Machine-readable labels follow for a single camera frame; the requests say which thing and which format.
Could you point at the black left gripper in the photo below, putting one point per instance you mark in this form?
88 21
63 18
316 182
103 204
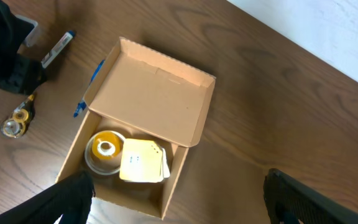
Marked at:
22 75

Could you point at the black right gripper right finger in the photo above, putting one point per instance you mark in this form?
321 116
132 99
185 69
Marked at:
289 201

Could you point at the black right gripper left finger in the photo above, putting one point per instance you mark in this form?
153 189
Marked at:
68 201

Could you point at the blue white marker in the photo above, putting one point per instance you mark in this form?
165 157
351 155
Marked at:
58 47

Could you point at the yellow sticky note pad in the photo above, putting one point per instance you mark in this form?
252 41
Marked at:
143 161

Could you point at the small yellow tape roll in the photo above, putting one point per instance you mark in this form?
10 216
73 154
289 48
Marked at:
106 145

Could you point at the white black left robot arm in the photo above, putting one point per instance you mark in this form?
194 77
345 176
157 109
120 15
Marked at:
12 33

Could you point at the yellow black correction tape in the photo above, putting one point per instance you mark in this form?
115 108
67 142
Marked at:
18 122

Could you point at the large clear tape roll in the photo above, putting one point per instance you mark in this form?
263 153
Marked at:
100 166

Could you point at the open cardboard box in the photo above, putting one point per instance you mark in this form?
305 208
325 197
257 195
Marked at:
143 94

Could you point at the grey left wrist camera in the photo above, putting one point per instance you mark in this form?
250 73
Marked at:
34 32

